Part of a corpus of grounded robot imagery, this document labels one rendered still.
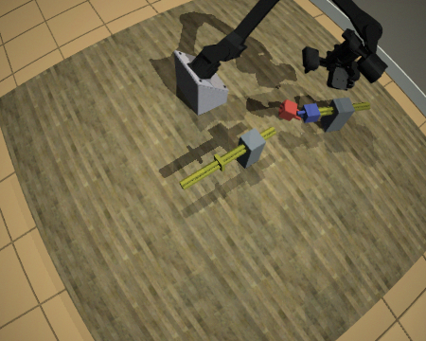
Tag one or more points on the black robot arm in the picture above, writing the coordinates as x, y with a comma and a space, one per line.
207, 63

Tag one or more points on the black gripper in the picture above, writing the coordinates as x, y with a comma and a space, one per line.
311, 61

